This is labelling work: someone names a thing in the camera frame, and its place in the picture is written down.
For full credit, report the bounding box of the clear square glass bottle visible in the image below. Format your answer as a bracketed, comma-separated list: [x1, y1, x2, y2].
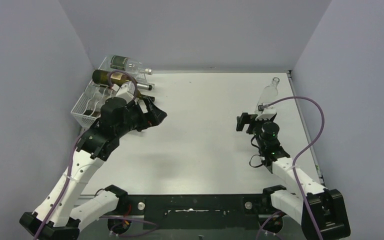
[254, 77, 280, 114]

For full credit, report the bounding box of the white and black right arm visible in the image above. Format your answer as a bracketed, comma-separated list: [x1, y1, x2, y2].
[236, 112, 351, 240]

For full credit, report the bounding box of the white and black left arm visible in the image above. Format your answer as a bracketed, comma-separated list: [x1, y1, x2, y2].
[19, 96, 167, 240]

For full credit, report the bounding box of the dark green wine bottle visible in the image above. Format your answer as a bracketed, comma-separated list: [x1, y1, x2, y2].
[137, 92, 156, 103]

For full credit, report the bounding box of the brown bottle with tan label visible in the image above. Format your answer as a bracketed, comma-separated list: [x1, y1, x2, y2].
[92, 69, 154, 91]

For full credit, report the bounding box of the clear bottle with dark label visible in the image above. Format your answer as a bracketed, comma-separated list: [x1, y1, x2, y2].
[108, 55, 153, 75]

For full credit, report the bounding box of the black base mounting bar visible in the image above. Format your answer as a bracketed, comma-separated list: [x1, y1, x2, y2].
[108, 193, 276, 230]

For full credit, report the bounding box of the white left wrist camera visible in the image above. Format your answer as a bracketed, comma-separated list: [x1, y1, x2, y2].
[115, 81, 138, 103]

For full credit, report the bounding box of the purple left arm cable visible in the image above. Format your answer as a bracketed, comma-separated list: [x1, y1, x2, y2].
[32, 69, 161, 240]

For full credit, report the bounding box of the white wire wine rack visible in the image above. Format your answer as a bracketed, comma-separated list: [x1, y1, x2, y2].
[71, 54, 155, 128]

